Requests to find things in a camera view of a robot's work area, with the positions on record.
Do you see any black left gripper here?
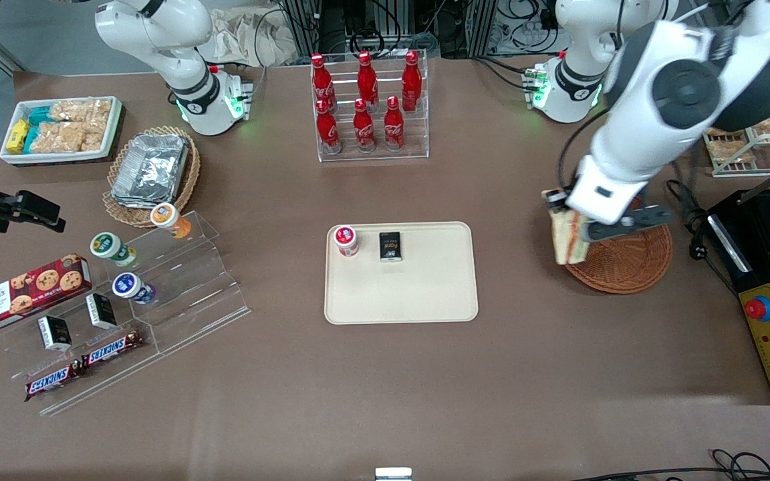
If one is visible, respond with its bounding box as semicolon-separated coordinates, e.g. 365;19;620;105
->
554;188;593;245

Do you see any triangular sandwich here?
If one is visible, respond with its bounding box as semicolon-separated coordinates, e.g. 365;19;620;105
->
549;206;591;266

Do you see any brown round wicker basket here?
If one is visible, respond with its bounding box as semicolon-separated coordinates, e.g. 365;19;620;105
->
562;194;673;295

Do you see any white rectangular snack tray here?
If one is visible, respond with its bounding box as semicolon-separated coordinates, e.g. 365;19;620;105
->
0;96;124;166

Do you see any light tan wicker basket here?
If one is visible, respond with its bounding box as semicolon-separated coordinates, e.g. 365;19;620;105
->
102;126;201;229

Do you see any beige plastic tray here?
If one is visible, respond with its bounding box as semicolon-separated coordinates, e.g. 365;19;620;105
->
324;221;479;325

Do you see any yellow snack packet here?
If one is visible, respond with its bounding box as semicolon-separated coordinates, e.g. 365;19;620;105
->
5;119;30;153

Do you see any red Walkers cookie box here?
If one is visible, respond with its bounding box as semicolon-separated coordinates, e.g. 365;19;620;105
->
0;253;93;336

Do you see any green gum bottle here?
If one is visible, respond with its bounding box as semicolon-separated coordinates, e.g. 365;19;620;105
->
90;231;137;267

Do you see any small black snack box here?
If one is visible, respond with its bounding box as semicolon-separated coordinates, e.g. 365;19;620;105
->
378;231;402;263
86;293;118;330
37;315;73;353

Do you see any blue gum bottle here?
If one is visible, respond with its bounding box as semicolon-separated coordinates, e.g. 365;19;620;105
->
112;273;156;305

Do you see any stack of foil trays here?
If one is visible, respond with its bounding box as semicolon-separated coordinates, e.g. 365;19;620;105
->
111;133;190;208

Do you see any orange gum bottle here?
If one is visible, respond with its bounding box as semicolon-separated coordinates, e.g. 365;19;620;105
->
150;202;193;240

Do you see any Snickers chocolate bar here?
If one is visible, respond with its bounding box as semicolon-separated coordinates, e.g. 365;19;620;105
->
82;330;145;369
24;361;86;402

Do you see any black countertop appliance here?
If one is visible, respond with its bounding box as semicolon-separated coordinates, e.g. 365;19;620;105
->
706;189;770;298

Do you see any clear acrylic stepped stand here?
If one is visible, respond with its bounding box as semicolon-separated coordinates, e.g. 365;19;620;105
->
0;210;252;416

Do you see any clear acrylic bottle rack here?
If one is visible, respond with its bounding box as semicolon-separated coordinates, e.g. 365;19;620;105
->
309;48;430;163

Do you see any red cola bottle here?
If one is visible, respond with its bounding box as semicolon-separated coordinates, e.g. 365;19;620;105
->
315;99;343;156
384;96;406;152
357;51;379;111
353;98;376;153
402;50;422;112
310;53;336;113

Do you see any red gum bottle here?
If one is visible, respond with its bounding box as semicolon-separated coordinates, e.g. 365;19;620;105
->
334;225;360;258

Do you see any beige cloth bag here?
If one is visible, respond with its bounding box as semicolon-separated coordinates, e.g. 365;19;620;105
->
198;8;299;67

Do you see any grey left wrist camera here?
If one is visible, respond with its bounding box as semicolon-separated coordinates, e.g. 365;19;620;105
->
586;206;673;243

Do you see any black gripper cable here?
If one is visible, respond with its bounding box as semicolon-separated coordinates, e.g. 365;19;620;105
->
557;110;610;194

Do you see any black power cable with plug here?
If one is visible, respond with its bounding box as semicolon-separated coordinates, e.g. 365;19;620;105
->
666;179;740;295

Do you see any black arm base cable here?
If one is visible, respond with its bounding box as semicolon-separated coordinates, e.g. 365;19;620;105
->
251;7;292;91
472;57;539;91

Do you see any white wire basket rack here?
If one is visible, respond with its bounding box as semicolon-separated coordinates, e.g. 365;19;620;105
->
701;94;770;178

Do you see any background equipment rack with cables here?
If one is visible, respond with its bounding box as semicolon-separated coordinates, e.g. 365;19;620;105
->
271;0;563;61

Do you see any black loose cable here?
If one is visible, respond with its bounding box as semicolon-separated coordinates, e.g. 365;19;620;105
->
572;449;770;481

